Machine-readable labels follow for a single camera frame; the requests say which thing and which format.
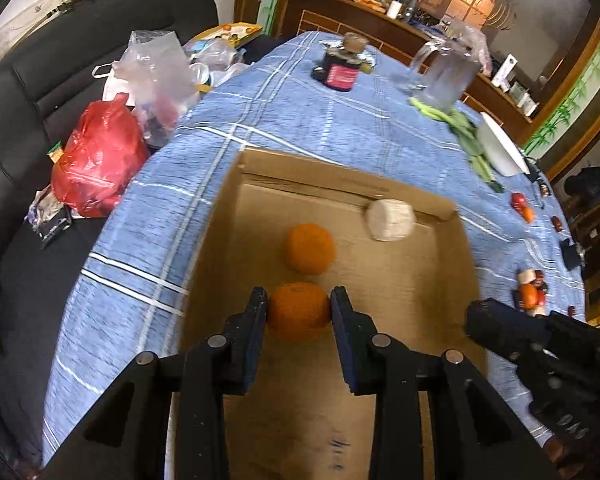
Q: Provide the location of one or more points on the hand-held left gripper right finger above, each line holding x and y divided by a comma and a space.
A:
340, 312

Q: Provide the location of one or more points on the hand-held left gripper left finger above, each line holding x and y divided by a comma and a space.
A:
257, 312

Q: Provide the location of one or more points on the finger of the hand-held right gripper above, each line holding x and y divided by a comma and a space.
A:
500, 327

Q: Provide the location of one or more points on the orange mandarin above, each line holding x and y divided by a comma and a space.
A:
297, 312
310, 249

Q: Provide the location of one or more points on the cardboard box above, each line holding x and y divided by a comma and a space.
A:
405, 290

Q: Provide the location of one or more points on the red cherry tomato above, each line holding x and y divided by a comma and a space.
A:
529, 296
518, 201

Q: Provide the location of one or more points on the small white cut chunk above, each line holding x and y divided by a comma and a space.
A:
526, 277

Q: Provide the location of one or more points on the black clip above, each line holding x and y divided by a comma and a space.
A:
572, 254

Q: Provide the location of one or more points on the orange cherry tomato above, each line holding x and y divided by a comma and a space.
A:
528, 214

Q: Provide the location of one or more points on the dark red date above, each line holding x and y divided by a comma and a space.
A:
556, 223

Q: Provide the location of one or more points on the white dish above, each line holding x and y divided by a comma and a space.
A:
502, 147

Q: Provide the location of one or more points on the green vegetable leaves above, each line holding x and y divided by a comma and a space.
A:
470, 137

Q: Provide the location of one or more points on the blue plaid tablecloth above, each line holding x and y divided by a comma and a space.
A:
305, 120

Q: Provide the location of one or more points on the red plastic bag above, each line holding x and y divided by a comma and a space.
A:
100, 160

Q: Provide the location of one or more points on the dark snack packet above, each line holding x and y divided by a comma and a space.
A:
50, 222

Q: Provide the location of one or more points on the dark jar with pink label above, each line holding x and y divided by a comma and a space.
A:
341, 72

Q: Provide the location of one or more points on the glass mug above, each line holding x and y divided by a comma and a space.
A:
450, 80

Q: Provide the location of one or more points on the crumpled clear plastic bag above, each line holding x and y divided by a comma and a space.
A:
220, 62

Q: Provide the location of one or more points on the white card box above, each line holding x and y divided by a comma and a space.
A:
505, 72

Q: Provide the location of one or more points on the white carrier bag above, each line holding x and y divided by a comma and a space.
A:
111, 80

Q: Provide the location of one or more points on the yellow fruit picture box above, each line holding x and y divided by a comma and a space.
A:
230, 32

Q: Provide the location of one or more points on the clear bag on cabinet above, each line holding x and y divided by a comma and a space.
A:
472, 40

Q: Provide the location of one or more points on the wooden cabinet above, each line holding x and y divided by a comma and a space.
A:
380, 25

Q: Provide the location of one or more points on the white paper roll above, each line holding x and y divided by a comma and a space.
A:
394, 10

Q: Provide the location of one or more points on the black sofa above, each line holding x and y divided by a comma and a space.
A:
30, 85

